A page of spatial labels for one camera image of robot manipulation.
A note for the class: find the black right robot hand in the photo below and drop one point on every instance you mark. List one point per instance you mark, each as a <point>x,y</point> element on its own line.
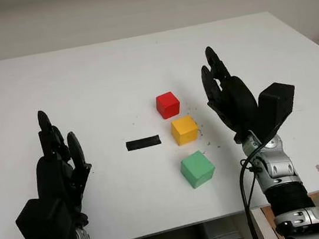
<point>238,99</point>

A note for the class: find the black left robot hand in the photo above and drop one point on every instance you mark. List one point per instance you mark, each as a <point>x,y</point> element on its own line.
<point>53,176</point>

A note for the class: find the yellow wooden cube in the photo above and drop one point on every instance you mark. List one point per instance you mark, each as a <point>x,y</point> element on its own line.
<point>184,131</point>

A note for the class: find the red wooden cube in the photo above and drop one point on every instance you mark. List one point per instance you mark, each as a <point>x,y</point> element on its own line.
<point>167,105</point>

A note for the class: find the green wooden cube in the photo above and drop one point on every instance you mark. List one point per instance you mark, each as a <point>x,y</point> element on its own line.
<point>197,169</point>

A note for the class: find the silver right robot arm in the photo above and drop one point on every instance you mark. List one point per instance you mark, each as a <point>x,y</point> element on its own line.
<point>282,167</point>

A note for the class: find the black tape strip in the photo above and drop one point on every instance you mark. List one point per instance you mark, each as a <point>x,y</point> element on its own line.
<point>143,143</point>

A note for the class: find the white table leg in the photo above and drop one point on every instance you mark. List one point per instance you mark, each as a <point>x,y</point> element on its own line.
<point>265,229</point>

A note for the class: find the silver right robot thigh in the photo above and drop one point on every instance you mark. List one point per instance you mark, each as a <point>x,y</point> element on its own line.
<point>223,238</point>

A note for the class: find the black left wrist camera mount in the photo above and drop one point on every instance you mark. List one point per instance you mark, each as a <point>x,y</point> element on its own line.
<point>43,222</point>

